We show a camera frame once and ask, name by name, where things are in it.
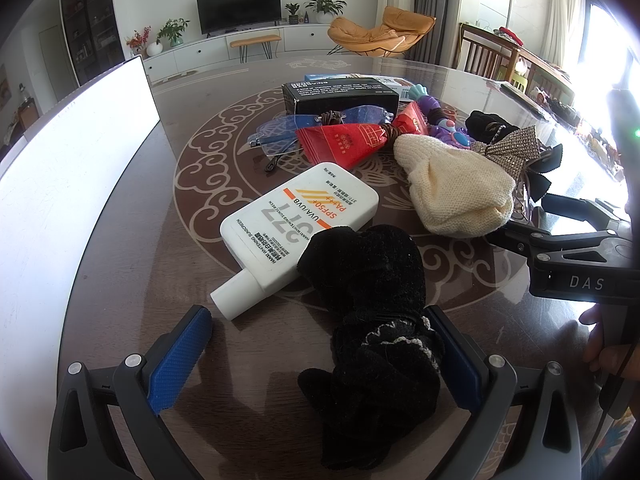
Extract purple toy wand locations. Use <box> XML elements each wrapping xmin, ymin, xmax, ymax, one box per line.
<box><xmin>410</xmin><ymin>84</ymin><xmax>473</xmax><ymax>150</ymax></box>

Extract blue glasses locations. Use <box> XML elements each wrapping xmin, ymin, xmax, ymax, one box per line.
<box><xmin>246</xmin><ymin>105</ymin><xmax>393</xmax><ymax>173</ymax></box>

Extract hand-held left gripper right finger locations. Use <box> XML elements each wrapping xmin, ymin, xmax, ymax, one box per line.
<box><xmin>424</xmin><ymin>304</ymin><xmax>586</xmax><ymax>480</ymax></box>

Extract white television cabinet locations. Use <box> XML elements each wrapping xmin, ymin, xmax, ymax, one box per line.
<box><xmin>142</xmin><ymin>22</ymin><xmax>351</xmax><ymax>83</ymax></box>

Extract wooden chair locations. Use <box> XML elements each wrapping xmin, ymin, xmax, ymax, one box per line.
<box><xmin>459</xmin><ymin>22</ymin><xmax>526</xmax><ymax>81</ymax></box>

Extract black television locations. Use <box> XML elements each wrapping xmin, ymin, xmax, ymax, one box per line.
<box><xmin>196</xmin><ymin>0</ymin><xmax>282</xmax><ymax>36</ymax></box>

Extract white and blue cream box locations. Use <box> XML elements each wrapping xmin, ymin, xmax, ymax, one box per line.
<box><xmin>367</xmin><ymin>75</ymin><xmax>413</xmax><ymax>101</ymax></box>

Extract orange lounge chair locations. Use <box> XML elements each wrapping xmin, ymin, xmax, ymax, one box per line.
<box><xmin>327</xmin><ymin>6</ymin><xmax>437</xmax><ymax>58</ymax></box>

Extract white sunscreen bottle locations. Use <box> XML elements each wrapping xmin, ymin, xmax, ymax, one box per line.
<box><xmin>210</xmin><ymin>162</ymin><xmax>379</xmax><ymax>321</ymax></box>

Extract rhinestone bow hair clip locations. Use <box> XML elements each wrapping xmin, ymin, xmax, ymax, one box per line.
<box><xmin>470</xmin><ymin>125</ymin><xmax>563</xmax><ymax>201</ymax></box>

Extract dark display cabinet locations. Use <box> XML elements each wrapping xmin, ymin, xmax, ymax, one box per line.
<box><xmin>60</xmin><ymin>0</ymin><xmax>126</xmax><ymax>103</ymax></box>

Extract wooden bench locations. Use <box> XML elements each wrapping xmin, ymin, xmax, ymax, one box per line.
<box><xmin>229</xmin><ymin>34</ymin><xmax>282</xmax><ymax>63</ymax></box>

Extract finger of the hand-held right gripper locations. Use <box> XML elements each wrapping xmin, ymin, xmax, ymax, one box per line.
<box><xmin>542</xmin><ymin>193</ymin><xmax>631</xmax><ymax>231</ymax></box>
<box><xmin>482</xmin><ymin>225</ymin><xmax>621</xmax><ymax>261</ymax></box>

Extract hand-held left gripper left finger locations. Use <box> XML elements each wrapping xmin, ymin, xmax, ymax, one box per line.
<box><xmin>50</xmin><ymin>304</ymin><xmax>215</xmax><ymax>480</ymax></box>

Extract large potted plant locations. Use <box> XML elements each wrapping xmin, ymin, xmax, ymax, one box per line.
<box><xmin>305</xmin><ymin>0</ymin><xmax>347</xmax><ymax>25</ymax></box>

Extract black cardboard box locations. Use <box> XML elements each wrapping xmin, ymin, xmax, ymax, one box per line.
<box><xmin>281</xmin><ymin>79</ymin><xmax>401</xmax><ymax>117</ymax></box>

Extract white vase with red flowers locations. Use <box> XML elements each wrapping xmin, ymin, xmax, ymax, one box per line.
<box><xmin>126</xmin><ymin>26</ymin><xmax>164</xmax><ymax>58</ymax></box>

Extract person's right hand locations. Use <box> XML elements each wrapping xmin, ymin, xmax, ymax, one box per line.
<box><xmin>580</xmin><ymin>305</ymin><xmax>632</xmax><ymax>376</ymax></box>

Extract red snack packet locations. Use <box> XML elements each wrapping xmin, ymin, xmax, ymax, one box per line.
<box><xmin>295</xmin><ymin>101</ymin><xmax>431</xmax><ymax>168</ymax></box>

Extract bushy potted plant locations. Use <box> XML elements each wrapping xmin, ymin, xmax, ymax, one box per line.
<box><xmin>156</xmin><ymin>18</ymin><xmax>191</xmax><ymax>47</ymax></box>

